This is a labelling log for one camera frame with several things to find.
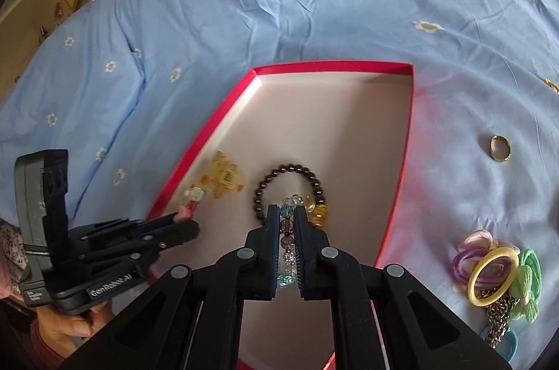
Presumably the blue hair tie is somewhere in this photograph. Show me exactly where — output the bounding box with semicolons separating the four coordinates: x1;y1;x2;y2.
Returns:
479;326;520;363

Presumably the yellow hair tie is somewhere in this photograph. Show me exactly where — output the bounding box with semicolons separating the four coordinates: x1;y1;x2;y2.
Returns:
467;247;520;306

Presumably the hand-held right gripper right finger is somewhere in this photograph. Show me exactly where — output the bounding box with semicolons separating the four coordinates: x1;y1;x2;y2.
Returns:
293;205;514;370

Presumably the person's left hand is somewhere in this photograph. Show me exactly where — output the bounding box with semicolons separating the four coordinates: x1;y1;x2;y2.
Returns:
32;302;114;357

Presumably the clear crystal bead bracelet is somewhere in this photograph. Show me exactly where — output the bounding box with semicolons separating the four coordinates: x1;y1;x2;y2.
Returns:
276;195;316;291

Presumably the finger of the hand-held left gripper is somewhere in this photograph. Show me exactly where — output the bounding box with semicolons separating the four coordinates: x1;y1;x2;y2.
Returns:
87;220;202;263
72;213;182;242

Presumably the floral bed sheet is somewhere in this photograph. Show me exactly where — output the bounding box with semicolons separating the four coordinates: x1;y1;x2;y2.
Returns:
0;219;27;270

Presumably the yellow hair clip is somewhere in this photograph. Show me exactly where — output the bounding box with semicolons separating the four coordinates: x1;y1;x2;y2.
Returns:
200;151;246;198

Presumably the purple flower hair tie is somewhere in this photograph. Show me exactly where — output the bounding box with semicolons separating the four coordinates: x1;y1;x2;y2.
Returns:
452;231;503;294

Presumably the green hair tie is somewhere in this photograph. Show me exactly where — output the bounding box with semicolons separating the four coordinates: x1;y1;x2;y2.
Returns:
509;248;542;322

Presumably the red cardboard box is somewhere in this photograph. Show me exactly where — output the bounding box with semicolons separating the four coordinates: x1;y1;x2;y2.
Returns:
146;63;415;370

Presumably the small pink charm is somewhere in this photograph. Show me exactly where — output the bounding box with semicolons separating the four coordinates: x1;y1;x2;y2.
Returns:
177;187;206;222

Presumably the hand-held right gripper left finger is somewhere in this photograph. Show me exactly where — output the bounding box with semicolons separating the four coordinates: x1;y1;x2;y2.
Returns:
57;204;281;370

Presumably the black bead bracelet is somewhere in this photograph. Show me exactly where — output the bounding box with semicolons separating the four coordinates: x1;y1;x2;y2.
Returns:
253;164;329;228

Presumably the blue floral quilt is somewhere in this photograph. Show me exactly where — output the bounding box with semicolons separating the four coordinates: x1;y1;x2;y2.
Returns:
0;0;559;370

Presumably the gold ring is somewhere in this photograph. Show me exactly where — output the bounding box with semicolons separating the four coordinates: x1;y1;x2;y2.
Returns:
489;134;513;163

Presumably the silver metal chain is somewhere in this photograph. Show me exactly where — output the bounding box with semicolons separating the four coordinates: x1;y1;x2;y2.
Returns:
474;261;518;349

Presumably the person's left forearm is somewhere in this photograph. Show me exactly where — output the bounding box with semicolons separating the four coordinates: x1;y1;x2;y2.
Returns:
26;320;71;366

